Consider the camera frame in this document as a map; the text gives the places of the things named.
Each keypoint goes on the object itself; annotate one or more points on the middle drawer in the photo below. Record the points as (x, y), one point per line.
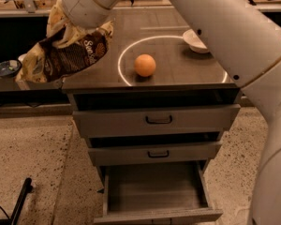
(161, 153)

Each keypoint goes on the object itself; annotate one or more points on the grey drawer cabinet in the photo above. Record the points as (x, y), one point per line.
(182, 78)

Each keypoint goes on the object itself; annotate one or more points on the dark blue plate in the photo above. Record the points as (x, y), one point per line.
(10, 68)

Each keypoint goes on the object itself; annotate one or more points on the drawer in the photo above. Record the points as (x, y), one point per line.
(161, 121)
(161, 153)
(156, 194)

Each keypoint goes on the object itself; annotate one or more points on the top drawer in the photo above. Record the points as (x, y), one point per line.
(161, 121)

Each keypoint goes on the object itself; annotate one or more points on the white bowl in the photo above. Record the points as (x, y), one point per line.
(195, 44)

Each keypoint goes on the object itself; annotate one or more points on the orange ball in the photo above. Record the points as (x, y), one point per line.
(145, 65)

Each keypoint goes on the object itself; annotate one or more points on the bottom drawer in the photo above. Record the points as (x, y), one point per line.
(156, 194)

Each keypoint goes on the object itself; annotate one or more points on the black bar on floor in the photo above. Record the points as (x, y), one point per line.
(26, 189)

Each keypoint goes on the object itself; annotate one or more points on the brown chip bag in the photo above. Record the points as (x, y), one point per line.
(66, 49)

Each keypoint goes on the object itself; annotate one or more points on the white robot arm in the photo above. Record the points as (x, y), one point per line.
(248, 46)

